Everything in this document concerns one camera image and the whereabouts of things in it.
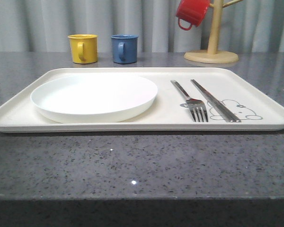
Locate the silver fork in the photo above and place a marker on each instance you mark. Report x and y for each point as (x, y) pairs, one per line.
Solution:
(196, 107)

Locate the silver chopstick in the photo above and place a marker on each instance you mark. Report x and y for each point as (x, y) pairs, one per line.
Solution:
(218, 102)
(211, 102)

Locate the cream rabbit tray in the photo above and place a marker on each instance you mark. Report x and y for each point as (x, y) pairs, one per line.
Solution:
(255, 110)

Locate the wooden mug tree stand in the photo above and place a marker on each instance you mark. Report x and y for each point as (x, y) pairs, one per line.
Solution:
(212, 55)

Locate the red mug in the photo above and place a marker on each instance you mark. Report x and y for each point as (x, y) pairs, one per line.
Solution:
(192, 11)

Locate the yellow mug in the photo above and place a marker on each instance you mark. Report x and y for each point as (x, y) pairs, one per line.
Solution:
(84, 48)

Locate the white round plate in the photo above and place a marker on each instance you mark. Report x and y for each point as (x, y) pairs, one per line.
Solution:
(86, 98)

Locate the grey curtain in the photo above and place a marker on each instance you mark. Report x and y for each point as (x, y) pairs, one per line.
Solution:
(44, 25)

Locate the blue mug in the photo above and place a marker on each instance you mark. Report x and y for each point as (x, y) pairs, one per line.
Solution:
(124, 48)

